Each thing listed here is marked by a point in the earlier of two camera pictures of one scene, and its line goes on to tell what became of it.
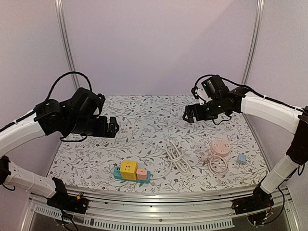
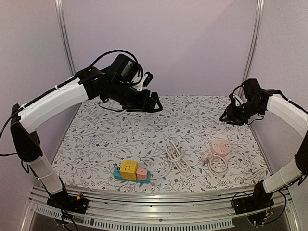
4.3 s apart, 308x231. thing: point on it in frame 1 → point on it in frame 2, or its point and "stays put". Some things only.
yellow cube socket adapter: (128, 169) stays put
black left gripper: (102, 131) → (143, 106)
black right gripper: (194, 111) → (235, 113)
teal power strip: (117, 175) stays put
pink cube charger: (141, 174) stays put
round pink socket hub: (220, 147) stays put
